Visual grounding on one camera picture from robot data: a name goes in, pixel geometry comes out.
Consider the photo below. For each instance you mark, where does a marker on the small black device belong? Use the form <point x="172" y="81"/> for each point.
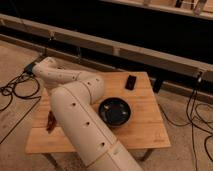
<point x="130" y="83"/>

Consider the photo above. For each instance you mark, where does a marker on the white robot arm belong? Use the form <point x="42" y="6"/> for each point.
<point x="72" y="94"/>

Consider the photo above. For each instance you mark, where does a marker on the dark red chili pepper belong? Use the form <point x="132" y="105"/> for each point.
<point x="51" y="123"/>

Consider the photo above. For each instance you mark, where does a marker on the dark ceramic bowl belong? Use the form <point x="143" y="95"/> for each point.
<point x="114" y="111"/>

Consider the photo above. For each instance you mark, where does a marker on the black power adapter box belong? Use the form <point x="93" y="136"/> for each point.
<point x="29" y="68"/>

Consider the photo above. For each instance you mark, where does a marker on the wooden table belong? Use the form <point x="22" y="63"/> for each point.
<point x="144" y="130"/>

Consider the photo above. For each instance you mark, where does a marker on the wooden shelf rail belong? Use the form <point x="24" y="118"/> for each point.
<point x="131" y="52"/>

